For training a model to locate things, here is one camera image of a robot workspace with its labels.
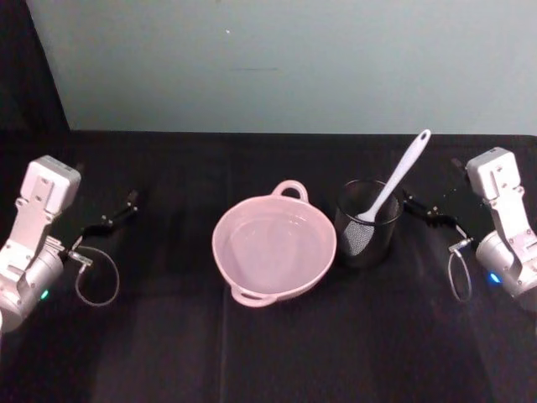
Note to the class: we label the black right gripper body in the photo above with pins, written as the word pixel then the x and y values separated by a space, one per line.
pixel 475 224

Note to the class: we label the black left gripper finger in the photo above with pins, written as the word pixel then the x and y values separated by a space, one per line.
pixel 110 218

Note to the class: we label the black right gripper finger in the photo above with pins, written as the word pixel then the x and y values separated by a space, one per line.
pixel 458 163
pixel 432 214

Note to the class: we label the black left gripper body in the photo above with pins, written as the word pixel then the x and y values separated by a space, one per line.
pixel 72 222

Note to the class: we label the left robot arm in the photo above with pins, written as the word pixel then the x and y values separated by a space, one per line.
pixel 33 218

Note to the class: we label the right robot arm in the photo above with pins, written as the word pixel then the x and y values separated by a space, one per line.
pixel 501 210

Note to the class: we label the white plastic spoon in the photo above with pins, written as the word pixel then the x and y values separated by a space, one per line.
pixel 398 174

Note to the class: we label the black mesh cup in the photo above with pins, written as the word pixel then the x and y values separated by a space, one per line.
pixel 361 247

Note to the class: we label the black table cloth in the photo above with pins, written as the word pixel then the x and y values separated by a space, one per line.
pixel 168 344

